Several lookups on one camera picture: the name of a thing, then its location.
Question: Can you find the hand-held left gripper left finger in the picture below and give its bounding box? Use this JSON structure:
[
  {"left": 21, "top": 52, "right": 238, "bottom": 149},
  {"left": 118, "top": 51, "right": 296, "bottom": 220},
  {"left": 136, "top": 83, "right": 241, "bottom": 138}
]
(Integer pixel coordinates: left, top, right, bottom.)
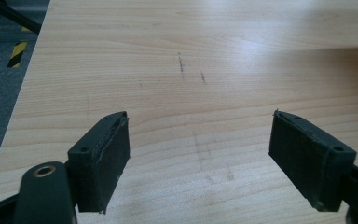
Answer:
[{"left": 66, "top": 110, "right": 131, "bottom": 216}]

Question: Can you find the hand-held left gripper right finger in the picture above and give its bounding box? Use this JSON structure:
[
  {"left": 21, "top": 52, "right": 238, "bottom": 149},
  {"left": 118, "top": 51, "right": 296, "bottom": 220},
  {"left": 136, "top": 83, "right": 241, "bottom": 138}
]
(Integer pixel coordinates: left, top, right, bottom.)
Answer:
[{"left": 268, "top": 108, "right": 358, "bottom": 213}]

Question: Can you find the yellow and black floor tape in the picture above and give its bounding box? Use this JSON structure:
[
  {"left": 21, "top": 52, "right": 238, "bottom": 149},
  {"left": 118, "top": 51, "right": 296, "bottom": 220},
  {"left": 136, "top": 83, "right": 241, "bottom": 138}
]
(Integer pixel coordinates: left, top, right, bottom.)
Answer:
[{"left": 7, "top": 26, "right": 32, "bottom": 69}]

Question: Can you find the black metal stand leg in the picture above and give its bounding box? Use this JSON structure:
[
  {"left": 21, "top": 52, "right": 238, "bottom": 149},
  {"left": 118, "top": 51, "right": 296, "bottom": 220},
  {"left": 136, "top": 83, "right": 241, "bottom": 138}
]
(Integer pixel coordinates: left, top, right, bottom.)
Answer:
[{"left": 0, "top": 0, "right": 43, "bottom": 43}]

